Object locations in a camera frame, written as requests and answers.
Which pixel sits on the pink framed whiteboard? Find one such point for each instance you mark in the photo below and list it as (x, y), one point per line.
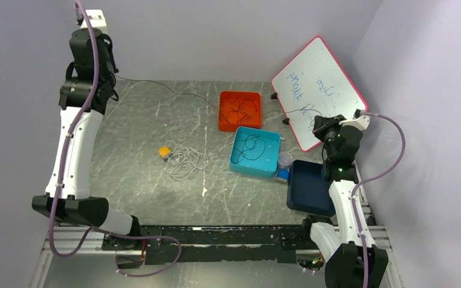
(314, 83)

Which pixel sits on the yellow grey block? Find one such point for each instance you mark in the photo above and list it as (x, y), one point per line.
(164, 152)

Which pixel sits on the blue white block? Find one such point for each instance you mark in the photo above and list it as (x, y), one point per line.
(282, 175)

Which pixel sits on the light blue square tray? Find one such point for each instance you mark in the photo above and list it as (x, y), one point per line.
(255, 152)

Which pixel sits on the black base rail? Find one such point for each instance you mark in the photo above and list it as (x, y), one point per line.
(288, 243)

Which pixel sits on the aluminium frame rail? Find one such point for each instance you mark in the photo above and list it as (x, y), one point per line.
(83, 241)

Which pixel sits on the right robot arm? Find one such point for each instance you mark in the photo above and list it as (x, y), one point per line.
(350, 253)

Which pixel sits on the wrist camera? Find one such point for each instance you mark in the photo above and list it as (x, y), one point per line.
(360, 120)
(97, 20)

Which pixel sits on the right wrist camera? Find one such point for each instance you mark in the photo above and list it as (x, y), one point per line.
(360, 120)

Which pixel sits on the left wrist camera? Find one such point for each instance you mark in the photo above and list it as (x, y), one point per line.
(97, 20)

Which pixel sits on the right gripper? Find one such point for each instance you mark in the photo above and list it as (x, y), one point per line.
(323, 123)

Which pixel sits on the dark blue square tray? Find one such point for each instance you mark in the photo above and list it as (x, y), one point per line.
(307, 190)

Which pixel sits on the orange square tray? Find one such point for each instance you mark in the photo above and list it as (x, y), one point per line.
(239, 109)

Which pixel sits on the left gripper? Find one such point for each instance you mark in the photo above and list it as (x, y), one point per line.
(110, 50)

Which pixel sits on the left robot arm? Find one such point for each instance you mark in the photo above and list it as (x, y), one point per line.
(83, 105)

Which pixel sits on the clear plastic cup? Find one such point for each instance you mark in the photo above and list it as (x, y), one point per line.
(284, 161)

